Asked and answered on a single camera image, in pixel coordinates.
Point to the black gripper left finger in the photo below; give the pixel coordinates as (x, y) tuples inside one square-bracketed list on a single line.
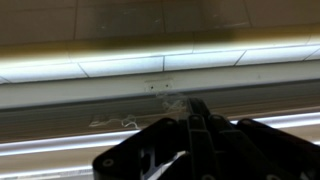
[(173, 143)]

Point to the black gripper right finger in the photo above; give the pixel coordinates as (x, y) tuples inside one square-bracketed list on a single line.
[(253, 150)]

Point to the white slatted window blinds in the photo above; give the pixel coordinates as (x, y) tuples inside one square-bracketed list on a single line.
[(66, 116)]

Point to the white blinds hold-down bracket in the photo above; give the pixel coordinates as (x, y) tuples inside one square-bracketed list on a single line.
[(159, 85)]

